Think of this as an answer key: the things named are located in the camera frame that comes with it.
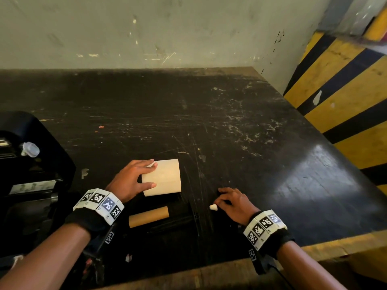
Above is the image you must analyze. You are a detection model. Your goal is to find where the brown cardboard tube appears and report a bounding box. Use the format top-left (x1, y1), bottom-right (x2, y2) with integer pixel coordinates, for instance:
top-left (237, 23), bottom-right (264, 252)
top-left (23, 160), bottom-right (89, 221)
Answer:
top-left (128, 205), bottom-right (169, 229)

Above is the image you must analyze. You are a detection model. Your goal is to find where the person's left hand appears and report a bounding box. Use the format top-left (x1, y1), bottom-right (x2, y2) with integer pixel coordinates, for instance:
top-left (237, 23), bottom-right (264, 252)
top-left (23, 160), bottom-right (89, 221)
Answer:
top-left (106, 159), bottom-right (158, 204)

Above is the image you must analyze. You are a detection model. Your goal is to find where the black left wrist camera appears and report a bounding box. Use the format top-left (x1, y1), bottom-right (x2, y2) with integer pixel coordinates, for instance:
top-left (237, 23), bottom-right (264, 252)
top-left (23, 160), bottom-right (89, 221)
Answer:
top-left (82, 225), bottom-right (118, 270)

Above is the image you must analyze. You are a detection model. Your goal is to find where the yellow black striped pillar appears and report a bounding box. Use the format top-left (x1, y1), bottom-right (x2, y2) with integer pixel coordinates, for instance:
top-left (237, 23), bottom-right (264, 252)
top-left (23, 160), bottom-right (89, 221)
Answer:
top-left (283, 6), bottom-right (387, 195)

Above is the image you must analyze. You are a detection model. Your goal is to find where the person's right forearm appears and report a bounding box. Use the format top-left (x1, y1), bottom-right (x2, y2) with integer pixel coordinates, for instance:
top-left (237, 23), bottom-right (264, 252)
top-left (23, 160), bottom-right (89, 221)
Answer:
top-left (276, 240), bottom-right (348, 290)

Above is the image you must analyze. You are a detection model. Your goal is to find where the black cable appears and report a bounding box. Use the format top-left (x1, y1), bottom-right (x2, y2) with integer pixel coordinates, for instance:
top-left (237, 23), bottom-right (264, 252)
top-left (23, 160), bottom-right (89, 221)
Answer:
top-left (269, 265), bottom-right (295, 290)

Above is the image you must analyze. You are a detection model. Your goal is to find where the white marker left wristband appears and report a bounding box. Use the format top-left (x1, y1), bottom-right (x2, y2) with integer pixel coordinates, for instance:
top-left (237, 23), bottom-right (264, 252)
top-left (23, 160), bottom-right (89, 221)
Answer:
top-left (65, 188), bottom-right (125, 239)

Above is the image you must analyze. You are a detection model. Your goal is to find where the black label printer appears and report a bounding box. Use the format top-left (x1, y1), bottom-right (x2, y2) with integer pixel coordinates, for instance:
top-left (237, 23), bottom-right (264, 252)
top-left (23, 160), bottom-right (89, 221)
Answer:
top-left (0, 111), bottom-right (76, 263)

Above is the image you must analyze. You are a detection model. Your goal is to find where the clear plastic cap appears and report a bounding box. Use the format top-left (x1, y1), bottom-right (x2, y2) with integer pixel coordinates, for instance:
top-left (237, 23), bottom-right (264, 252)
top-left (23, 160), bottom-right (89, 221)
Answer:
top-left (20, 142), bottom-right (40, 158)

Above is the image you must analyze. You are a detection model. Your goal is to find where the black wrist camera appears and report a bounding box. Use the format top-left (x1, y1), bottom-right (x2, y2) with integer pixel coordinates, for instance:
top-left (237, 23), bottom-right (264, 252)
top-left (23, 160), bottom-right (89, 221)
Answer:
top-left (82, 225), bottom-right (118, 270)
top-left (248, 248), bottom-right (274, 275)

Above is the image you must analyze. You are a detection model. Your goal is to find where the white marker right wristband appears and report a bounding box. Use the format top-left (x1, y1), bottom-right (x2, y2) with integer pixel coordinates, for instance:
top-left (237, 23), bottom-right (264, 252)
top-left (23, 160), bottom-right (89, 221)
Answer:
top-left (243, 209), bottom-right (295, 260)

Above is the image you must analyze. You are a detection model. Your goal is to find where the white marker wristband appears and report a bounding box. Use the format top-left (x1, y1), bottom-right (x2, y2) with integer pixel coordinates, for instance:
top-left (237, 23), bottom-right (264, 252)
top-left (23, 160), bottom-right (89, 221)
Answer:
top-left (65, 188), bottom-right (125, 239)
top-left (243, 209), bottom-right (295, 260)

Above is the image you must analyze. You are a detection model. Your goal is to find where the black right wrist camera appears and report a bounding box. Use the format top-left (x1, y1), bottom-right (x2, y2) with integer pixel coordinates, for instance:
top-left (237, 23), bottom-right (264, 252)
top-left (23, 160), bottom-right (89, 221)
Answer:
top-left (248, 248), bottom-right (274, 275)

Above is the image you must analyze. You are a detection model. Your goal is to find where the person's left forearm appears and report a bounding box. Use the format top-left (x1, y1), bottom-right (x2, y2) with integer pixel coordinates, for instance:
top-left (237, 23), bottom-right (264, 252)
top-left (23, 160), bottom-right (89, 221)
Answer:
top-left (0, 223), bottom-right (91, 290)

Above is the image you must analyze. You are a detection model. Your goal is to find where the person's right hand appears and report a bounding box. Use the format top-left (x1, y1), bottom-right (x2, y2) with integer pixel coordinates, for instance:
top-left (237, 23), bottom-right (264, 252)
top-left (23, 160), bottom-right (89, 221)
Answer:
top-left (213, 187), bottom-right (261, 226)

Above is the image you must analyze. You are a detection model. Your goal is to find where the cream paper label roll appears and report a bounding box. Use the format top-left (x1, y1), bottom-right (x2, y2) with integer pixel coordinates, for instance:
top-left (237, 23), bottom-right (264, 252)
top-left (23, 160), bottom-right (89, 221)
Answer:
top-left (141, 159), bottom-right (182, 197)

